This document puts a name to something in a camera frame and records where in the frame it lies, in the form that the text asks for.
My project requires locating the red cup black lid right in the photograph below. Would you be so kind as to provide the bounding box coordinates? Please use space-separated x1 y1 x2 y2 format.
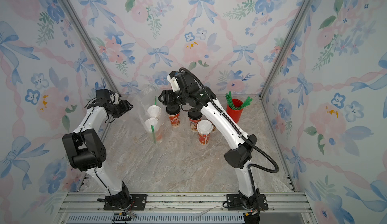
187 111 203 131

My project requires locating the red straw holder cup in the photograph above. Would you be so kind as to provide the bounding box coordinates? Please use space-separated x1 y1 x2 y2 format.
226 106 243 123

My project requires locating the green wrapped straws bundle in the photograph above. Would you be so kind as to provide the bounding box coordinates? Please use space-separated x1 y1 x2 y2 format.
225 92 253 111

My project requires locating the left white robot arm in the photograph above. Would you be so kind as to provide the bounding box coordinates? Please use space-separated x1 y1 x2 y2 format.
62 89 133 211

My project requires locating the red cup black lid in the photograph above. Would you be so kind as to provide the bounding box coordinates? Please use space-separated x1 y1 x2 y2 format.
187 111 203 131
166 105 180 127

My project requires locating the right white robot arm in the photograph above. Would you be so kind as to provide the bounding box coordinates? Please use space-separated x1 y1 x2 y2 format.
159 68 259 210

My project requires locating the clear plastic carrier bag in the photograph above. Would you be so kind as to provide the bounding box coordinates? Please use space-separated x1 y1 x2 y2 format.
134 88 165 143

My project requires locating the red cup white lid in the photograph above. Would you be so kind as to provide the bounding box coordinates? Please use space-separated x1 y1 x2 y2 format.
197 120 213 145

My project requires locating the white lid cup back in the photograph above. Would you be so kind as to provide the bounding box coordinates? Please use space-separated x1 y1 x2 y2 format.
211 122 216 132

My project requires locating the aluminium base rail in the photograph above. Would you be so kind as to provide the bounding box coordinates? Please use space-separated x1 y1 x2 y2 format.
53 192 317 224

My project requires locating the red cup black lid left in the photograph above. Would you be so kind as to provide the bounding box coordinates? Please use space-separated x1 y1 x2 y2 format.
166 105 180 127

